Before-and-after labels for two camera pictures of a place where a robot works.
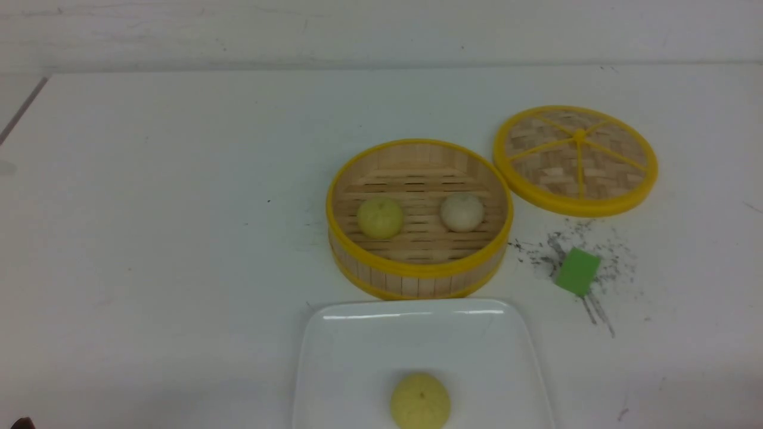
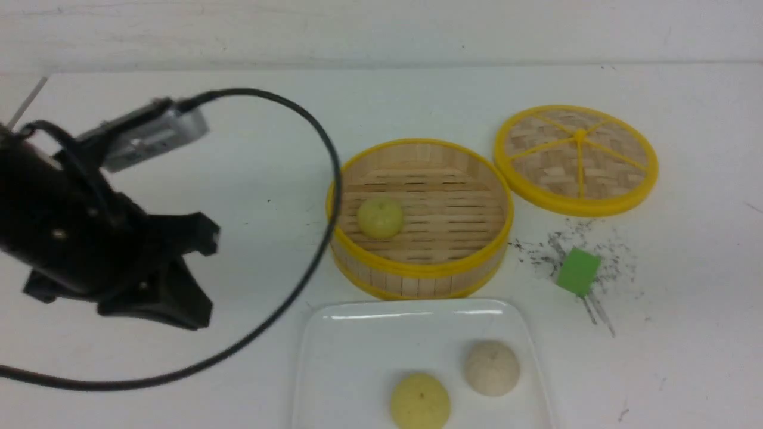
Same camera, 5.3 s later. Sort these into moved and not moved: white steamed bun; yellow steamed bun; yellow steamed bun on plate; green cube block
Moved: white steamed bun
Not moved: yellow steamed bun; yellow steamed bun on plate; green cube block
